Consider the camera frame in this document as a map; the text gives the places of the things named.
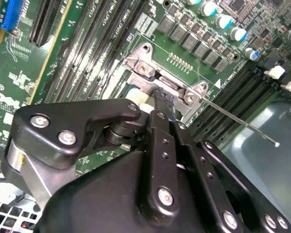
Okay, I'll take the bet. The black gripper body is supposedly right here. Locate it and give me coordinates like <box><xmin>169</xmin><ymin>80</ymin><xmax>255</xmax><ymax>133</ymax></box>
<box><xmin>35</xmin><ymin>149</ymin><xmax>223</xmax><ymax>233</ymax></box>

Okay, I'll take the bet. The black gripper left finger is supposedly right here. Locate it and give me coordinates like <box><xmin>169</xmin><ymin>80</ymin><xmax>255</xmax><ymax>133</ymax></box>
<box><xmin>1</xmin><ymin>88</ymin><xmax>182</xmax><ymax>216</ymax></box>

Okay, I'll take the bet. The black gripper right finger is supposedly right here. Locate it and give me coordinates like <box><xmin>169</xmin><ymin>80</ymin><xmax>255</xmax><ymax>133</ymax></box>
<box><xmin>166</xmin><ymin>89</ymin><xmax>291</xmax><ymax>233</ymax></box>

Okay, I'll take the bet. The silver CPU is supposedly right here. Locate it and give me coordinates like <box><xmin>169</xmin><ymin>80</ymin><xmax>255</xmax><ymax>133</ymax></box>
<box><xmin>129</xmin><ymin>87</ymin><xmax>153</xmax><ymax>113</ymax></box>

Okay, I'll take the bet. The thin metal locking lever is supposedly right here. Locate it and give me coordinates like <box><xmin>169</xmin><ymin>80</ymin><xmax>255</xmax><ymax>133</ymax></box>
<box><xmin>199</xmin><ymin>96</ymin><xmax>281</xmax><ymax>148</ymax></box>

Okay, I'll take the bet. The metal socket cover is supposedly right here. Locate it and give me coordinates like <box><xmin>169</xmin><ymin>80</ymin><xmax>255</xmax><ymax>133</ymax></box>
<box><xmin>127</xmin><ymin>71</ymin><xmax>202</xmax><ymax>122</ymax></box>

